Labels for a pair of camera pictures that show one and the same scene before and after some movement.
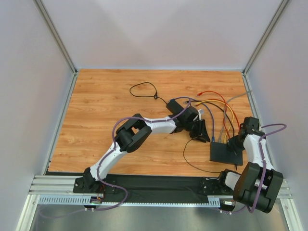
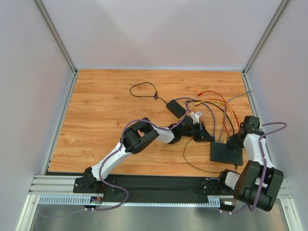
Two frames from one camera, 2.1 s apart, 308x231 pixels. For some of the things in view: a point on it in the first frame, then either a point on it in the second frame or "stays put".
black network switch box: [221, 152] stays put
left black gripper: [196, 126] to [199, 132]
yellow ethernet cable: [225, 137] stays put
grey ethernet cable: [219, 140] stays put
